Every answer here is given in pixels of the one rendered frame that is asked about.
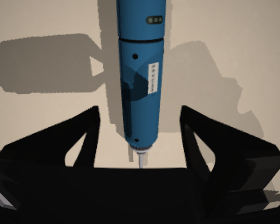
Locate blue electric screwdriver body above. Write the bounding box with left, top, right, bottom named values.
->
left=116, top=0, right=166, bottom=168

